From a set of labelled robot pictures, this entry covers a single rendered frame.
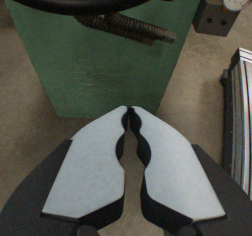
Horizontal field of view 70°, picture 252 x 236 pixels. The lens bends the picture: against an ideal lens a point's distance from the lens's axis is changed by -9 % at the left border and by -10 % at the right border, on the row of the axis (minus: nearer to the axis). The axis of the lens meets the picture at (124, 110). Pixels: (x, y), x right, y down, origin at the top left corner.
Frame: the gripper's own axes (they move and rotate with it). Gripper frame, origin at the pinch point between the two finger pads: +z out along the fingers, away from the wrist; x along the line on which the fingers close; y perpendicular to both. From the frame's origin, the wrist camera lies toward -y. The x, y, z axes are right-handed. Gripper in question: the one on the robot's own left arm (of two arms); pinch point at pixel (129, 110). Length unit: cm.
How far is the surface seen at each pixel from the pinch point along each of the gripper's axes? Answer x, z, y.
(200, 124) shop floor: 39, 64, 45
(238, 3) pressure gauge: 20.7, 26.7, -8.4
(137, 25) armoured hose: 1.9, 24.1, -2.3
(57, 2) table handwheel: -8.5, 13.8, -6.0
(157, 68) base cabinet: 10.5, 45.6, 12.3
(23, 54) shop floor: -58, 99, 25
